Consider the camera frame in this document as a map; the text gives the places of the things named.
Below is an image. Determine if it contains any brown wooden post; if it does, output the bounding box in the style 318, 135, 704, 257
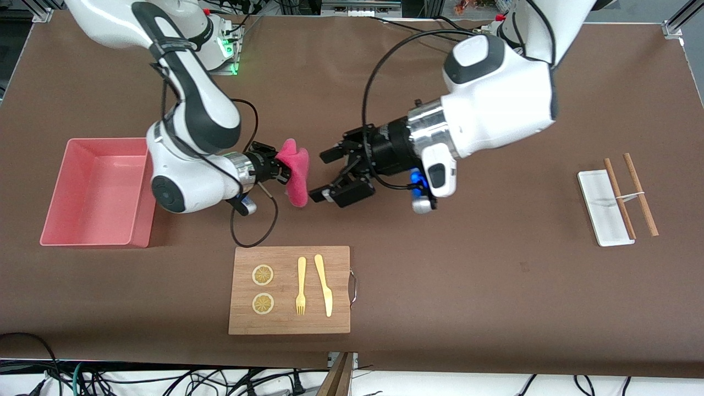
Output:
318, 352, 354, 396

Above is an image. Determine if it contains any aluminium frame bracket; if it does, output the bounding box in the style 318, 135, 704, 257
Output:
328, 352, 359, 370

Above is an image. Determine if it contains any pink cloth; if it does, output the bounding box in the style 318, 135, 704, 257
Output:
274, 139, 311, 208

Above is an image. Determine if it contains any wooden cutting board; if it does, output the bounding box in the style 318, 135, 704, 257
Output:
228, 246, 351, 335

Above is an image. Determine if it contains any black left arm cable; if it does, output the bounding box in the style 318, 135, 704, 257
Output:
361, 29, 556, 190

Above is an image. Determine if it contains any yellow plastic knife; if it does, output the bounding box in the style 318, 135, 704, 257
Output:
314, 254, 333, 318

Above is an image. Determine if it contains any grey power strip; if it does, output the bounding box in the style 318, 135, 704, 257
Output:
322, 0, 402, 17

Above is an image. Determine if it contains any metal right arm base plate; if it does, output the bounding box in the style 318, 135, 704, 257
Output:
208, 25, 243, 76

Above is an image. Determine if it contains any white rack base tray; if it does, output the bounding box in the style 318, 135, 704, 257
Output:
577, 170, 635, 247

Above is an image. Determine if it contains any pink plastic bin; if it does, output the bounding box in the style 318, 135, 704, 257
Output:
40, 137, 158, 248

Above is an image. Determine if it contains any yellow plastic fork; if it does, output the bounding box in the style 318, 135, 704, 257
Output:
295, 257, 307, 316

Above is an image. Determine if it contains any long black table cable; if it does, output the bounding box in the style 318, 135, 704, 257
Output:
367, 15, 460, 43

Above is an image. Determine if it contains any thick black floor cable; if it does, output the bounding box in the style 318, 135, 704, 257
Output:
0, 332, 62, 396

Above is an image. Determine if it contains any short black table cable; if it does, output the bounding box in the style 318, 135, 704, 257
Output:
434, 15, 485, 35

